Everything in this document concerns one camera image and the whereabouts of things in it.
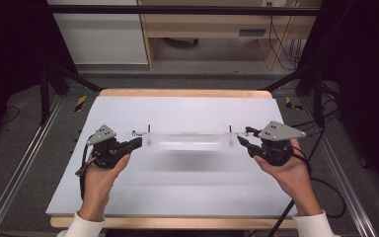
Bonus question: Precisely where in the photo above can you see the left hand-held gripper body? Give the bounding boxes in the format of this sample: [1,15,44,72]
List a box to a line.
[86,123,133,170]

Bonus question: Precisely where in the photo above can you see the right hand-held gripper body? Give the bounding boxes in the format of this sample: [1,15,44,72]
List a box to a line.
[248,119,307,167]

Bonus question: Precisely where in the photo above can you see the person's right hand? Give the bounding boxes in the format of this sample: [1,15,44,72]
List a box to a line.
[253,137,323,217]

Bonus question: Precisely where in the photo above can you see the person's left hand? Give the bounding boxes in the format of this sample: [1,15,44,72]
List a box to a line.
[77,151,132,223]

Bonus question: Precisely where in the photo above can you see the yellow black tape piece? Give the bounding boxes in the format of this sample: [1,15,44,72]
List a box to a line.
[74,94,89,114]
[284,96,304,112]

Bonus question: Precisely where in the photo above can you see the white foam board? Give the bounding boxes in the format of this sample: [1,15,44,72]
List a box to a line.
[44,95,300,219]

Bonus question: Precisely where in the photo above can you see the black metal stand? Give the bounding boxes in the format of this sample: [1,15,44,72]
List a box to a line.
[38,61,106,126]
[259,62,328,128]

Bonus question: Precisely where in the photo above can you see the wooden table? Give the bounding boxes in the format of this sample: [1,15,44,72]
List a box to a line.
[49,87,305,230]

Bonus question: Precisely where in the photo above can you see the grey label on desk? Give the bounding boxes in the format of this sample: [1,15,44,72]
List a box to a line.
[238,28,267,38]

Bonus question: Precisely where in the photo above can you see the black curtain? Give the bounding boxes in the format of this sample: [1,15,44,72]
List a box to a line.
[0,0,77,156]
[296,0,379,202]

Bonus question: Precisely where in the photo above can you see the white cabinet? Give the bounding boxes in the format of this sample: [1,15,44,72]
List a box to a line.
[45,0,149,66]

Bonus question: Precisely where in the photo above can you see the light wooden desk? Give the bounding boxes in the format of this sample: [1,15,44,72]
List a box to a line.
[136,0,324,71]

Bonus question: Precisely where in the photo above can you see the black floor cables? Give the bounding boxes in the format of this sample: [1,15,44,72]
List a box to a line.
[289,81,343,162]

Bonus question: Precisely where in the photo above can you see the aluminium floor rail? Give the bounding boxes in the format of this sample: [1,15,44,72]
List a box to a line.
[299,96,378,237]
[0,94,64,237]

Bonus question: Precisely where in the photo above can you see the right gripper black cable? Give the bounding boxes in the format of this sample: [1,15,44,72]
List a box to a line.
[267,143,347,237]

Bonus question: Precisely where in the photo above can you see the hanging black cables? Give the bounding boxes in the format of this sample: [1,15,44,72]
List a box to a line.
[265,1,303,71]

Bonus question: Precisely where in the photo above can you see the thin black floor cable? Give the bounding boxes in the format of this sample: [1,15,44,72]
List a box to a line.
[0,105,21,126]

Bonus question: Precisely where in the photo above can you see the black horizontal frame bar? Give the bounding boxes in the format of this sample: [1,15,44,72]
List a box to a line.
[47,4,324,17]

